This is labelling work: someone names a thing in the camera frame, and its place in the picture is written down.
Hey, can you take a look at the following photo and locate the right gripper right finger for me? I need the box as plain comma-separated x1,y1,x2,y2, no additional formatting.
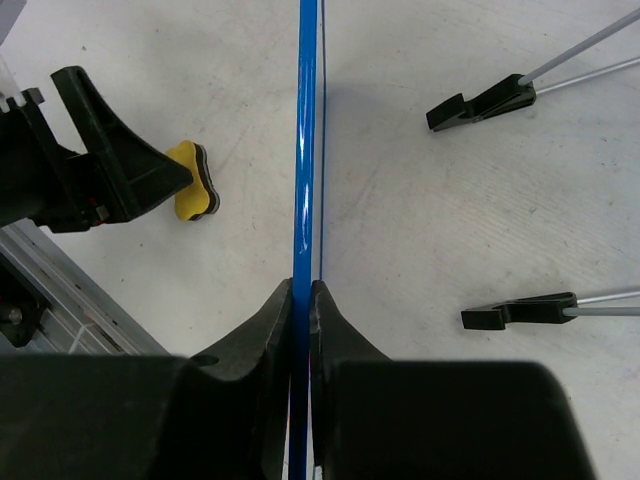
309,281,595,479

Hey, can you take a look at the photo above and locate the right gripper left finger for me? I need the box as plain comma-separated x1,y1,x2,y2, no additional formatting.
1,280,292,479

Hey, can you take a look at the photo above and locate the blue framed whiteboard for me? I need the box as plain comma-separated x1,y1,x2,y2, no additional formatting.
287,1,326,479

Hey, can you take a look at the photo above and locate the whiteboard stand foot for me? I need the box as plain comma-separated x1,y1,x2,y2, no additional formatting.
425,9,639,132
460,284,640,331

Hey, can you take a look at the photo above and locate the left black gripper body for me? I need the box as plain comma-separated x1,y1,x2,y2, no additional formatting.
1,88,108,233

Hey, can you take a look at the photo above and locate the whiteboard stand right foot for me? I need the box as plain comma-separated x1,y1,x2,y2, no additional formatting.
425,9,639,132

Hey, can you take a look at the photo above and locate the whiteboard stand left foot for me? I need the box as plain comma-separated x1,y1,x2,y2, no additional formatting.
460,284,640,331

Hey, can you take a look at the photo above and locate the aluminium rail frame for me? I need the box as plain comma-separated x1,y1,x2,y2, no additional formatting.
1,220,167,355

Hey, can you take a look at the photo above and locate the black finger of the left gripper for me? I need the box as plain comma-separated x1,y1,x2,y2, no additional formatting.
51,66,193,223

